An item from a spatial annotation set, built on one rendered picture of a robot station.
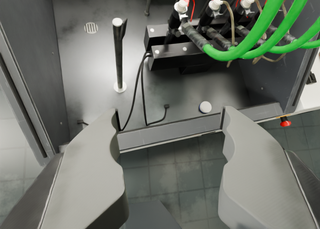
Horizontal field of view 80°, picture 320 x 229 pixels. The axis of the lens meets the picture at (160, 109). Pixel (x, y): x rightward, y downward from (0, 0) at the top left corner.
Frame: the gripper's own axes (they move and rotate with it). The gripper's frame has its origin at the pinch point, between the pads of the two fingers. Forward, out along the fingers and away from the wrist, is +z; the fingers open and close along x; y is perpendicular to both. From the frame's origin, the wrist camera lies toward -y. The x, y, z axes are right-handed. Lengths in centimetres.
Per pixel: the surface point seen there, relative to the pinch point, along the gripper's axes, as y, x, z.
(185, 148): 94, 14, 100
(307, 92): 20, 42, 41
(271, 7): -5.1, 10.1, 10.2
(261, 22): -3.7, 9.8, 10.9
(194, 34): -0.2, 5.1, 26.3
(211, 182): 115, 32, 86
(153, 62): 9.1, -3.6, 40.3
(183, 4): -4.8, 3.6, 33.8
